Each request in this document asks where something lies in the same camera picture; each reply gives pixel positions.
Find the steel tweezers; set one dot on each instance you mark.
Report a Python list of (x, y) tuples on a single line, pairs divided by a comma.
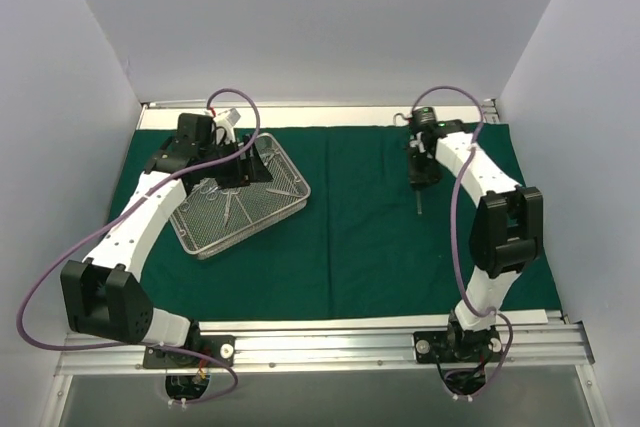
[(284, 193)]

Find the steel surgical scissors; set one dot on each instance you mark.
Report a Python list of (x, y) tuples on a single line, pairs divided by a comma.
[(212, 194)]

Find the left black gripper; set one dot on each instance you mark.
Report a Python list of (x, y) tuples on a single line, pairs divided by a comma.
[(248, 167)]

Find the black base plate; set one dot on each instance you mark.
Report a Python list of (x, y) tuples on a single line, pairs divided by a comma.
[(206, 350), (431, 347)]

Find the wire mesh instrument tray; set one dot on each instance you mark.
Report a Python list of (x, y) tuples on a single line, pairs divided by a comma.
[(198, 224)]

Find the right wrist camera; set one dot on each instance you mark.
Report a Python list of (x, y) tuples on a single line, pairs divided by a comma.
[(422, 117)]

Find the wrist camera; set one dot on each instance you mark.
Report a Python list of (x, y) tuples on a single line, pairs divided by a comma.
[(197, 129), (422, 117)]

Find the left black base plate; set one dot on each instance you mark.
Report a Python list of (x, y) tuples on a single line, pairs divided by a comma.
[(206, 350)]

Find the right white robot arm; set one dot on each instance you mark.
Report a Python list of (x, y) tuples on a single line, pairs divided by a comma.
[(506, 234)]

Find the front aluminium rail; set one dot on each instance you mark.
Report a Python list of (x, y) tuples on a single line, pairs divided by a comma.
[(342, 350)]

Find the green surgical drape cloth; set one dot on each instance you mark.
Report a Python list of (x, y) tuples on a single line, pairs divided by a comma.
[(357, 249)]

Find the steel needle holder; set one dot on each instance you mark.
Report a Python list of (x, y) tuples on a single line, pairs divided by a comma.
[(229, 194)]

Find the aluminium rail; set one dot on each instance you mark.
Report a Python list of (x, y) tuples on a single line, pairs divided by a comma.
[(342, 350), (535, 289)]

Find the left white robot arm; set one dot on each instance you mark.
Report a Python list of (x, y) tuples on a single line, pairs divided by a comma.
[(102, 293)]

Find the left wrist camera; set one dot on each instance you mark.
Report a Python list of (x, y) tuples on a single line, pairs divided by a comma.
[(197, 129)]

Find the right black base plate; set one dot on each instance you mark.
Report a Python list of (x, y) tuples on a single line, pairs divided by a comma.
[(431, 347)]

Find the right aluminium rail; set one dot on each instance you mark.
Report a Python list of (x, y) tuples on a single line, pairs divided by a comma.
[(535, 289)]

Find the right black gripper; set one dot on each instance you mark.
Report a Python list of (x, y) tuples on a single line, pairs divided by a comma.
[(422, 179)]

